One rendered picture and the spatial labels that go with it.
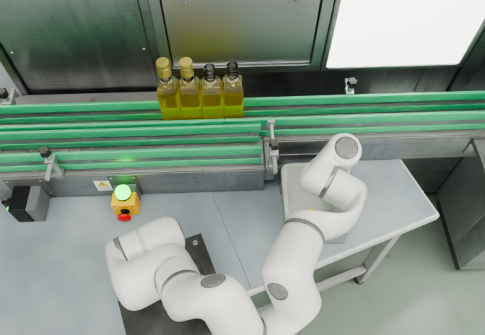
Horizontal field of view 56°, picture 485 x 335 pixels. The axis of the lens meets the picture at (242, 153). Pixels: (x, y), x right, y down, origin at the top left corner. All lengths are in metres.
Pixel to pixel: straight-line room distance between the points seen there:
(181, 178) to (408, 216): 0.68
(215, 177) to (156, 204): 0.21
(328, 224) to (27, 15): 0.95
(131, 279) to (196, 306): 0.20
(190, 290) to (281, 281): 0.15
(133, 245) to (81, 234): 0.45
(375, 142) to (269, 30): 0.47
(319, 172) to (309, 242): 0.19
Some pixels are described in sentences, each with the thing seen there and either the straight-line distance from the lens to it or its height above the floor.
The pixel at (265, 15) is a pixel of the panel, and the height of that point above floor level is 1.19.
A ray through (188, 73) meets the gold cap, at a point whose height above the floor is 1.14.
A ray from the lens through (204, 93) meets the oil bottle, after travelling 1.21.
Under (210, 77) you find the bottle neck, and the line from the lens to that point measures 1.18.
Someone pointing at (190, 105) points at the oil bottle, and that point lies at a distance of 1.25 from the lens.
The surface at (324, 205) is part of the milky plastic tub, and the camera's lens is 1.38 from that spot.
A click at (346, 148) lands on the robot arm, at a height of 1.20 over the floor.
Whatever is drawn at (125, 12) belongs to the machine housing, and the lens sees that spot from 1.29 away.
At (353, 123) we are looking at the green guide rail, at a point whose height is 0.93.
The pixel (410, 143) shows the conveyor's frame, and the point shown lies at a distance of 1.47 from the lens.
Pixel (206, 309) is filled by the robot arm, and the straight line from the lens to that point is 0.75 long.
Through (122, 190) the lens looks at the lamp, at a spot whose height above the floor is 0.85.
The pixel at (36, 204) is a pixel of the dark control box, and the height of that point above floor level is 0.83.
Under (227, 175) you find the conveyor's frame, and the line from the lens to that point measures 1.31.
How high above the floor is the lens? 1.99
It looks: 57 degrees down
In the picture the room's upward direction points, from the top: straight up
